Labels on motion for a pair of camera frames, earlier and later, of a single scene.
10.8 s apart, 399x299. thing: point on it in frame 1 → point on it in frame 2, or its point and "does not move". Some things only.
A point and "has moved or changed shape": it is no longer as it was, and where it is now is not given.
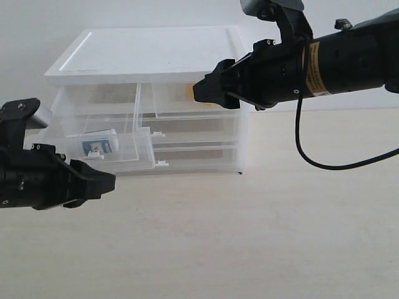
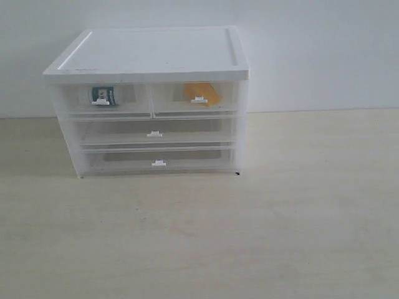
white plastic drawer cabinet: (123, 99) does not move
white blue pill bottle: (96, 143) → (103, 93)
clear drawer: (101, 124) has moved or changed shape
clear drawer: (176, 100) does not move
